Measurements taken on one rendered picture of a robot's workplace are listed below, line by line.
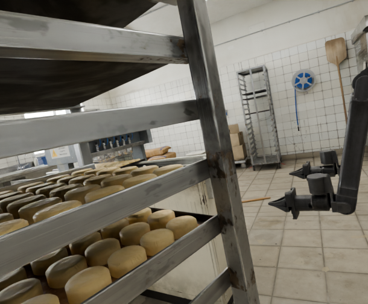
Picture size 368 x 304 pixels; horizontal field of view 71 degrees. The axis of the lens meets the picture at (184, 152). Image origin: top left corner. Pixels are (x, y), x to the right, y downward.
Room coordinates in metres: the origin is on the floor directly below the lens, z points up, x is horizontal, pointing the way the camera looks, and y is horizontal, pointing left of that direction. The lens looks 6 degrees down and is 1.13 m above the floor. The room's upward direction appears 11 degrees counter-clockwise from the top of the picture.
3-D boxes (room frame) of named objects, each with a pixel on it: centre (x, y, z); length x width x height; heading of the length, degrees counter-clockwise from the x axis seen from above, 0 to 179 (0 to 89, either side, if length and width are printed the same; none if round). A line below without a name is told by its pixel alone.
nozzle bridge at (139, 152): (1.93, 0.57, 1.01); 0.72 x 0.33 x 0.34; 147
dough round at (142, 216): (0.50, 0.11, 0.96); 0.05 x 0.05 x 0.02
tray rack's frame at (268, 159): (4.85, -1.52, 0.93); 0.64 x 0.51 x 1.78; 156
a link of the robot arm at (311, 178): (0.84, -0.45, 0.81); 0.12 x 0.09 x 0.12; 54
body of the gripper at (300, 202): (0.90, -0.38, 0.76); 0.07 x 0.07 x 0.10; 56
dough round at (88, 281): (0.29, 0.14, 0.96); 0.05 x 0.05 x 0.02
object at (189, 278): (1.65, 0.15, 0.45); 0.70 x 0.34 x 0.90; 57
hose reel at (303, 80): (4.81, -2.39, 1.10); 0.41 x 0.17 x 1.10; 63
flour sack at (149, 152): (5.77, 0.67, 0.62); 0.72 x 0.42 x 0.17; 70
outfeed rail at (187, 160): (2.11, 0.58, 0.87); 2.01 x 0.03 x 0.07; 57
